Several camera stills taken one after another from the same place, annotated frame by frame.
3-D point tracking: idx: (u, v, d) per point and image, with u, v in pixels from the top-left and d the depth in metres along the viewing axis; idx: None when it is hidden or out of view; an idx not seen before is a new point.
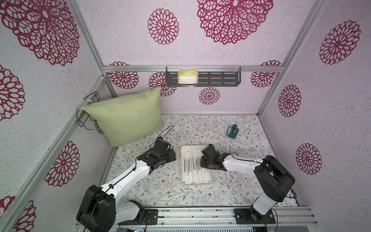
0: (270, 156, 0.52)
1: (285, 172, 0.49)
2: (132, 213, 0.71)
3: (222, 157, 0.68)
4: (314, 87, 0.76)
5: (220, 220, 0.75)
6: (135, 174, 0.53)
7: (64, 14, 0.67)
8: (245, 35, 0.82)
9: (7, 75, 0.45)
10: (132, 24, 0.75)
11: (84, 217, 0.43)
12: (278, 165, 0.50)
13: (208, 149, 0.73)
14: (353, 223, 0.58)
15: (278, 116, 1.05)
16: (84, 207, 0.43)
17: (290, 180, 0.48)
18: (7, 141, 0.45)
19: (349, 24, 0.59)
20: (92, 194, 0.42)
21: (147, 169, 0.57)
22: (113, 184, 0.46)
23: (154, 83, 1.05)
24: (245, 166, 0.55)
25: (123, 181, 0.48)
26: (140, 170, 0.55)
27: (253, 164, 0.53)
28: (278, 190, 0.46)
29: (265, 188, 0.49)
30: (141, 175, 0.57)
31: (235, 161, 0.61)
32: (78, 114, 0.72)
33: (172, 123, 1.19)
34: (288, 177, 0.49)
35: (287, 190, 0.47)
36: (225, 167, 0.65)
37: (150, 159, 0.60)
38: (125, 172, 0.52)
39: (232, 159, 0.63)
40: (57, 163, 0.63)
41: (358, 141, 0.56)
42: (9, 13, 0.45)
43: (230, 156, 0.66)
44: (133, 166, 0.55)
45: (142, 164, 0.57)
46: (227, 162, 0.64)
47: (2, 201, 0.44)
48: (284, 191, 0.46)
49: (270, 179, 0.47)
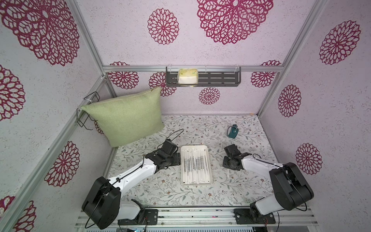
0: (292, 164, 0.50)
1: (304, 184, 0.46)
2: (133, 213, 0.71)
3: (243, 155, 0.69)
4: (314, 87, 0.76)
5: (220, 220, 0.75)
6: (141, 171, 0.53)
7: (65, 14, 0.67)
8: (245, 35, 0.82)
9: (7, 75, 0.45)
10: (132, 24, 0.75)
11: (89, 207, 0.44)
12: (298, 174, 0.47)
13: (230, 147, 0.75)
14: (353, 223, 0.58)
15: (278, 116, 1.05)
16: (90, 197, 0.44)
17: (306, 192, 0.46)
18: (7, 141, 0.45)
19: (349, 24, 0.59)
20: (99, 186, 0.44)
21: (153, 168, 0.58)
22: (120, 178, 0.48)
23: (154, 83, 1.05)
24: (262, 166, 0.56)
25: (130, 177, 0.49)
26: (147, 168, 0.56)
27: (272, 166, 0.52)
28: (290, 196, 0.45)
29: (277, 192, 0.48)
30: (147, 174, 0.57)
31: (253, 160, 0.61)
32: (78, 114, 0.72)
33: (172, 123, 1.19)
34: (306, 190, 0.46)
35: (299, 200, 0.44)
36: (244, 165, 0.65)
37: (157, 159, 0.61)
38: (133, 168, 0.53)
39: (250, 158, 0.64)
40: (57, 163, 0.63)
41: (358, 141, 0.56)
42: (9, 13, 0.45)
43: (249, 155, 0.67)
44: (141, 163, 0.56)
45: (149, 163, 0.58)
46: (245, 160, 0.64)
47: (2, 201, 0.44)
48: (296, 201, 0.44)
49: (283, 184, 0.46)
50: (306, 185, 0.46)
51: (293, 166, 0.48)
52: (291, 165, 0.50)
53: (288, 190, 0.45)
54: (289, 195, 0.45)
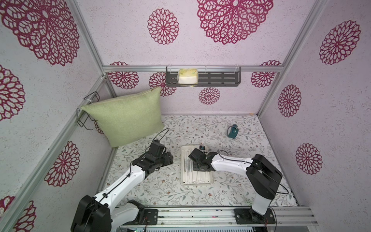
0: (259, 155, 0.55)
1: (273, 170, 0.50)
2: (132, 215, 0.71)
3: (210, 157, 0.66)
4: (314, 87, 0.76)
5: (220, 220, 0.75)
6: (129, 181, 0.51)
7: (65, 14, 0.67)
8: (245, 35, 0.82)
9: (7, 75, 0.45)
10: (132, 24, 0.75)
11: (78, 228, 0.42)
12: (266, 163, 0.50)
13: (194, 152, 0.71)
14: (353, 223, 0.58)
15: (277, 116, 1.05)
16: (78, 218, 0.42)
17: (277, 175, 0.50)
18: (6, 141, 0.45)
19: (349, 24, 0.59)
20: (86, 205, 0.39)
21: (142, 174, 0.57)
22: (107, 193, 0.45)
23: (154, 83, 1.05)
24: (235, 166, 0.55)
25: (117, 190, 0.47)
26: (135, 177, 0.54)
27: (244, 165, 0.52)
28: (270, 188, 0.47)
29: (258, 188, 0.49)
30: (137, 181, 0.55)
31: (224, 161, 0.59)
32: (78, 114, 0.72)
33: (172, 123, 1.19)
34: (277, 175, 0.50)
35: (277, 187, 0.48)
36: (215, 167, 0.63)
37: (145, 164, 0.59)
38: (120, 179, 0.51)
39: (220, 159, 0.61)
40: (57, 163, 0.63)
41: (358, 141, 0.56)
42: (9, 13, 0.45)
43: (217, 156, 0.64)
44: (128, 172, 0.54)
45: (137, 169, 0.56)
46: (215, 163, 0.62)
47: (2, 201, 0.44)
48: (275, 189, 0.47)
49: (261, 179, 0.47)
50: (275, 170, 0.50)
51: (261, 157, 0.51)
52: (258, 156, 0.52)
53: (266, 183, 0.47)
54: (269, 187, 0.47)
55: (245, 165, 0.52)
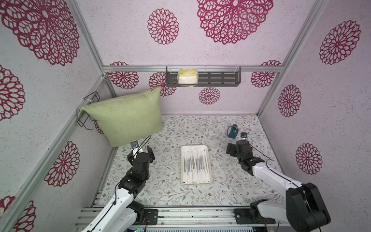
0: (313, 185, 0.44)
1: (321, 209, 0.43)
2: (131, 221, 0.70)
3: (254, 162, 0.65)
4: (314, 87, 0.76)
5: (220, 220, 0.75)
6: (115, 209, 0.49)
7: (64, 14, 0.67)
8: (245, 35, 0.82)
9: (7, 75, 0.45)
10: (132, 24, 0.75)
11: None
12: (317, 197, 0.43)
13: (245, 146, 0.66)
14: (353, 224, 0.58)
15: (277, 116, 1.05)
16: None
17: (323, 217, 0.42)
18: (6, 141, 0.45)
19: (349, 24, 0.59)
20: None
21: (130, 196, 0.54)
22: (92, 230, 0.44)
23: (154, 83, 1.05)
24: (277, 181, 0.51)
25: (102, 223, 0.45)
26: (121, 202, 0.51)
27: (289, 184, 0.48)
28: (303, 219, 0.41)
29: (292, 212, 0.44)
30: (126, 206, 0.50)
31: (267, 171, 0.57)
32: (78, 114, 0.72)
33: (172, 123, 1.19)
34: (323, 215, 0.43)
35: (313, 226, 0.41)
36: (254, 172, 0.61)
37: (133, 184, 0.57)
38: (105, 209, 0.48)
39: (264, 168, 0.59)
40: (56, 163, 0.63)
41: (358, 141, 0.56)
42: (9, 13, 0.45)
43: (263, 164, 0.62)
44: (113, 198, 0.51)
45: (124, 194, 0.53)
46: (257, 168, 0.60)
47: (2, 201, 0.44)
48: (309, 226, 0.41)
49: (300, 207, 0.42)
50: (323, 210, 0.43)
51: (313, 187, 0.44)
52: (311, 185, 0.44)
53: (303, 212, 0.42)
54: (302, 217, 0.42)
55: (291, 185, 0.48)
